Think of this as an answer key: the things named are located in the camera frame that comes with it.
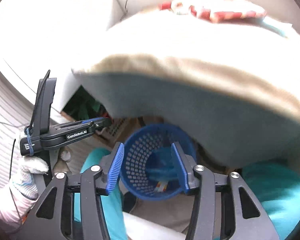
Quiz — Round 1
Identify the red medicine box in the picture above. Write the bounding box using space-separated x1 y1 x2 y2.
158 2 172 10

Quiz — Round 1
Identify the long white wrapper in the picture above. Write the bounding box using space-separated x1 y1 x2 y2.
154 180 169 193

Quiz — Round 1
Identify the white gloved left hand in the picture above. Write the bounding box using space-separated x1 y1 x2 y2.
0 155 50 231

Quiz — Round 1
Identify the yellow striped towel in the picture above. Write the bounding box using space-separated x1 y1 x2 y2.
84 10 300 120

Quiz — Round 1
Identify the white cabinet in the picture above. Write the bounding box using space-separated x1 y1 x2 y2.
0 0 131 120

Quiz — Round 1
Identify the red white snack bag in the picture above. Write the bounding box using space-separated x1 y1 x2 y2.
189 0 267 23

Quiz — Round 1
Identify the light blue tissue pack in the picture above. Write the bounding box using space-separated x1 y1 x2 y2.
260 16 293 37

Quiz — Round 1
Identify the blue plastic waste basket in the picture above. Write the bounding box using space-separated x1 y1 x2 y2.
120 124 196 201

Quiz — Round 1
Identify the blue plastic bag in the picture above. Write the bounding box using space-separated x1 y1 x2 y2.
146 146 179 183

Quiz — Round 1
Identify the white plastic crate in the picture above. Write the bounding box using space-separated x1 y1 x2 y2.
97 118 130 143

